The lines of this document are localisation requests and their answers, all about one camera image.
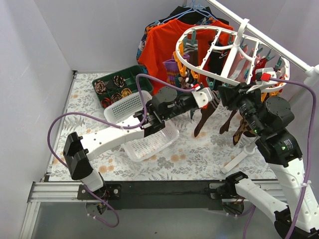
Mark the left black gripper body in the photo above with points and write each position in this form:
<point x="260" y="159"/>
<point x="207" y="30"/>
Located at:
<point x="193" y="101"/>

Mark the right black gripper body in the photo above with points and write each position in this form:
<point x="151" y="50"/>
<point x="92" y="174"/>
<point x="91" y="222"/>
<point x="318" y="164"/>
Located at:
<point x="229" y="94"/>

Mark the plain dark brown sock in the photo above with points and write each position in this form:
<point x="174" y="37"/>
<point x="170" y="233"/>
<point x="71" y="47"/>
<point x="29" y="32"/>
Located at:
<point x="225" y="127"/>

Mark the brown argyle sock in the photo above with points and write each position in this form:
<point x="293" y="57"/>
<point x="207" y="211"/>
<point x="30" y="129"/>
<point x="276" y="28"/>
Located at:
<point x="243" y="129"/>

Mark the white sock clip hanger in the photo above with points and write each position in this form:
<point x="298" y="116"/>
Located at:
<point x="235" y="46"/>

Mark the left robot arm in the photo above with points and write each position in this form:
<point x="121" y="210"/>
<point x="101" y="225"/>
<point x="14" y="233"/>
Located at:
<point x="138" y="119"/>

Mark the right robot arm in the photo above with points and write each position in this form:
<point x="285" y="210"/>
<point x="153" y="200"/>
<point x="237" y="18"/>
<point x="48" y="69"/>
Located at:
<point x="298" y="216"/>

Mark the teal green sock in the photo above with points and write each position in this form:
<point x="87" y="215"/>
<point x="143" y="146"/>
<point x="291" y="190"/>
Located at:
<point x="184" y="82"/>

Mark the pink patterned sock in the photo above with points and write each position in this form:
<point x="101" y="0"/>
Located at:
<point x="238" y="68"/>

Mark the purple yellow sock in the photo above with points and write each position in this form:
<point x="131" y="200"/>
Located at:
<point x="172" y="72"/>

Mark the red sock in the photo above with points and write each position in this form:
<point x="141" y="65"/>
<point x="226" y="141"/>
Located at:
<point x="261" y="64"/>

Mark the black striped sock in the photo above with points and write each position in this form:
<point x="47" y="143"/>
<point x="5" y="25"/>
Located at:
<point x="216" y="60"/>

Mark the white clothes rack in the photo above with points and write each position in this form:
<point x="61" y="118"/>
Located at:
<point x="292" y="28"/>

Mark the brown striped-cuff sock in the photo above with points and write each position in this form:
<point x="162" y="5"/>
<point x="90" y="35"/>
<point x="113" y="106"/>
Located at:
<point x="192" y="51"/>

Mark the floral table mat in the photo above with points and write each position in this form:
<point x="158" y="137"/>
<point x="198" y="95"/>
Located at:
<point x="188" y="158"/>

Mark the orange t-shirt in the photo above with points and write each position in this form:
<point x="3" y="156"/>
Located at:
<point x="161" y="42"/>

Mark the white plastic basket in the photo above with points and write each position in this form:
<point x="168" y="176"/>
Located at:
<point x="140" y="149"/>

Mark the green divided organizer tray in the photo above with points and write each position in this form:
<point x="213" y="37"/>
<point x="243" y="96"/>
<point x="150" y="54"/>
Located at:
<point x="115" y="86"/>

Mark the dark patterned shirt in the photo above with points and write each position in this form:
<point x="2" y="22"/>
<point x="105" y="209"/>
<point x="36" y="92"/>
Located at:
<point x="142" y="44"/>

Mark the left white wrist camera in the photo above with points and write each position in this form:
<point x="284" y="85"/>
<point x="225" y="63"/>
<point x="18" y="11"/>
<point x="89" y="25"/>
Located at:
<point x="202" y="95"/>

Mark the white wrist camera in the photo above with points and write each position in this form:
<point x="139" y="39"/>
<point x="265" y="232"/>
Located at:
<point x="263" y="80"/>
<point x="202" y="95"/>

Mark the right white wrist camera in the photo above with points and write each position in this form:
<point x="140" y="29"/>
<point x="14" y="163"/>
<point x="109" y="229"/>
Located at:
<point x="263" y="80"/>

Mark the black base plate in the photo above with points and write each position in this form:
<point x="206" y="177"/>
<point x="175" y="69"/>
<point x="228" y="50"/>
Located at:
<point x="203" y="194"/>

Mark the blue wire hanger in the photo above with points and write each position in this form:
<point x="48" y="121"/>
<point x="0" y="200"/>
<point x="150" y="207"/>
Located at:
<point x="189" y="14"/>

